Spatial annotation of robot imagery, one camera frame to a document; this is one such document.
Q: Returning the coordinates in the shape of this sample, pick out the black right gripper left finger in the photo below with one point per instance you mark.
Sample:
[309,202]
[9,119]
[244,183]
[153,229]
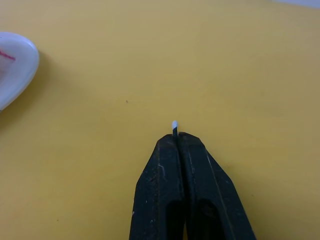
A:
[156,180]

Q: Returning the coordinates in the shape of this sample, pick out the white cake with pink line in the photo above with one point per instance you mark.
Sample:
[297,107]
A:
[5,63]

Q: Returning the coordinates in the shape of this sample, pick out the black matchstick with white head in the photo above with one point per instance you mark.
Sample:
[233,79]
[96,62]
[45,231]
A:
[174,127]

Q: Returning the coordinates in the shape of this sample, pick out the white plate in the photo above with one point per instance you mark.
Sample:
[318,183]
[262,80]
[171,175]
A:
[23,70]

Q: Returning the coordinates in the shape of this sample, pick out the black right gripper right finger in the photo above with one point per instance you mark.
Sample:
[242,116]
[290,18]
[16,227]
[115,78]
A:
[212,185]

